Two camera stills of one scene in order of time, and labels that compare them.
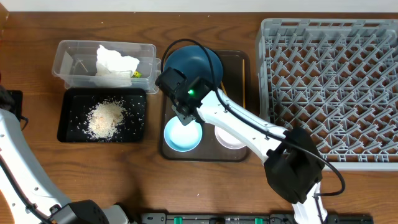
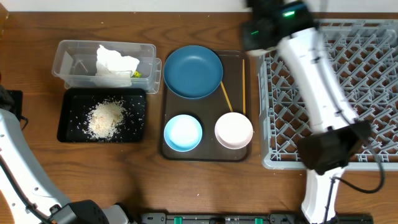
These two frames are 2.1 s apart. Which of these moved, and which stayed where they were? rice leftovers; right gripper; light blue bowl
Moved: right gripper
Stayed: light blue bowl; rice leftovers
